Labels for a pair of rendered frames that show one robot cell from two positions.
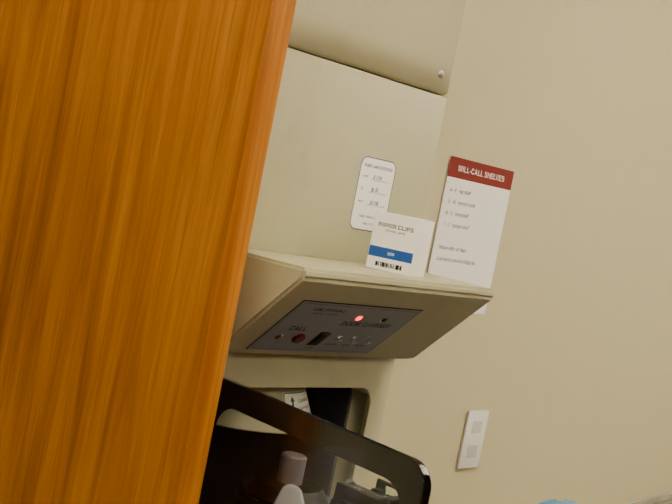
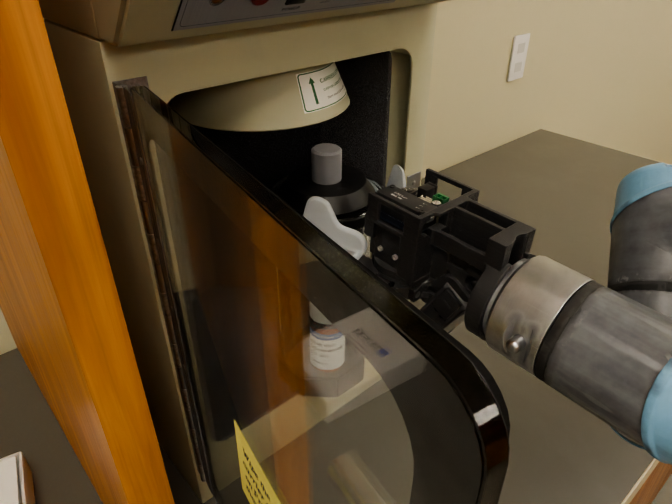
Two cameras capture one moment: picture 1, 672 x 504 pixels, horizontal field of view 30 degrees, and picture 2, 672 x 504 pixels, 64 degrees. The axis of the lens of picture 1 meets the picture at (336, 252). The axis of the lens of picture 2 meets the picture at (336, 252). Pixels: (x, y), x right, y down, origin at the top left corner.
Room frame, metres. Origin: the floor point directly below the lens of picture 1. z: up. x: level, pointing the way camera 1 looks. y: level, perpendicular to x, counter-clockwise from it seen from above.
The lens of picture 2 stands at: (0.88, -0.08, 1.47)
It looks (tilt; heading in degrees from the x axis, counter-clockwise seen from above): 32 degrees down; 9
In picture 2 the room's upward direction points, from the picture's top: straight up
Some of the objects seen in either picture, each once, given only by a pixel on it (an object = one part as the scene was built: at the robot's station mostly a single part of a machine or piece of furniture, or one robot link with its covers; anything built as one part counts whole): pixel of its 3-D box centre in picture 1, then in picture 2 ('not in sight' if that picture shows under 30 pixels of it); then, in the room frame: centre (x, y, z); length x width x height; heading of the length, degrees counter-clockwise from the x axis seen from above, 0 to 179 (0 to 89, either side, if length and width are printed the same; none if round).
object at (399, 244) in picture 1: (400, 244); not in sight; (1.32, -0.06, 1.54); 0.05 x 0.05 x 0.06; 69
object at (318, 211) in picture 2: not in sight; (317, 226); (1.27, 0.00, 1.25); 0.09 x 0.03 x 0.06; 75
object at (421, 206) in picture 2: not in sight; (445, 253); (1.24, -0.11, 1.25); 0.12 x 0.08 x 0.09; 50
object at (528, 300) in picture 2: not in sight; (533, 314); (1.19, -0.17, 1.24); 0.08 x 0.05 x 0.08; 140
